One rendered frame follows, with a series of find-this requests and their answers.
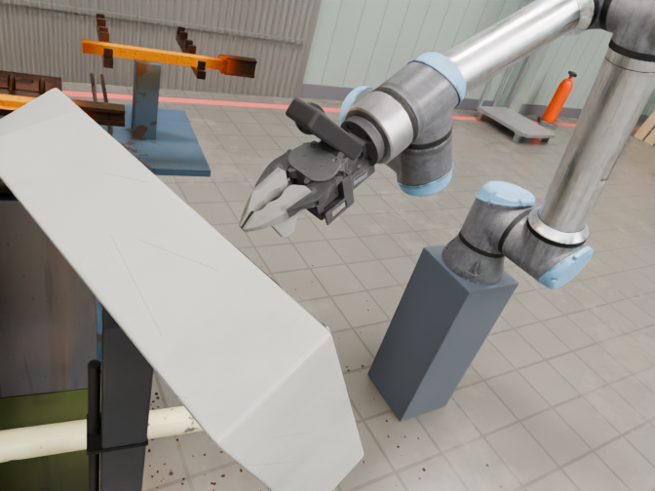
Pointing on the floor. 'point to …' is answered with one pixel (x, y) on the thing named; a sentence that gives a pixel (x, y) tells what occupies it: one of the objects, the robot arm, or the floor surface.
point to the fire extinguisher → (557, 102)
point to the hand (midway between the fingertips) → (249, 218)
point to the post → (123, 408)
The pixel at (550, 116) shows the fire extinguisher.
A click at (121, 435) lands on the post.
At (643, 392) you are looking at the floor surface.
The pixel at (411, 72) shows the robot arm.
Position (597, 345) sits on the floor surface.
